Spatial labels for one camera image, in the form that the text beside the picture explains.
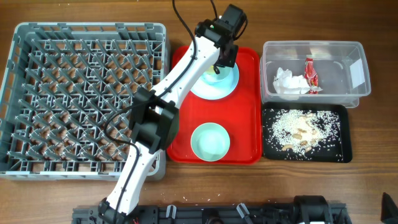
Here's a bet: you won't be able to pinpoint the light blue small bowl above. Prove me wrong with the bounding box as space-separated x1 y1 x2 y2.
200 67 232 85

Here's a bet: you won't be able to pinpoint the clear plastic bin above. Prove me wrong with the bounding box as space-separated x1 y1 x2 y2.
260 40 371 108

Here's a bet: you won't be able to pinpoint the green bowl with food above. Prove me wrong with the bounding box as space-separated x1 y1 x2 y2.
190 123 231 162

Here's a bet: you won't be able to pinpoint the white napkin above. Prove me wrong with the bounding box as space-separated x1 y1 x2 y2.
273 67 310 94

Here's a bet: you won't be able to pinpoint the red snack wrapper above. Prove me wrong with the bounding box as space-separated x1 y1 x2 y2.
304 58 322 95

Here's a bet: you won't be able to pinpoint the black plastic tray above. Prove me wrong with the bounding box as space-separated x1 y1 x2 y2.
262 103 353 163

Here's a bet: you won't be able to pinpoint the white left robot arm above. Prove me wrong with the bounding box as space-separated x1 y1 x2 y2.
98 16 248 223

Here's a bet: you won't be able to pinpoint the grey dishwasher rack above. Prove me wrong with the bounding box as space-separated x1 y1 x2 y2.
1 22 170 181

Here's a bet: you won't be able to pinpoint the spilled rice and food scraps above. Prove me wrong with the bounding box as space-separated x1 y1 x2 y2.
262 109 342 162

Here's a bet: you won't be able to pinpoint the light blue plate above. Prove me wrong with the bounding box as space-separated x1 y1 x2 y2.
190 64 239 100

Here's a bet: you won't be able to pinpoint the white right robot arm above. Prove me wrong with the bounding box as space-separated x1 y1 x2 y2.
381 192 398 224

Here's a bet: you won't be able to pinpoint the red plastic tray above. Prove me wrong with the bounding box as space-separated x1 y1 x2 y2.
167 47 262 165

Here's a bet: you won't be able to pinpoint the yellow plastic cup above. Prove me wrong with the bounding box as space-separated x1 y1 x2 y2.
205 65 216 74

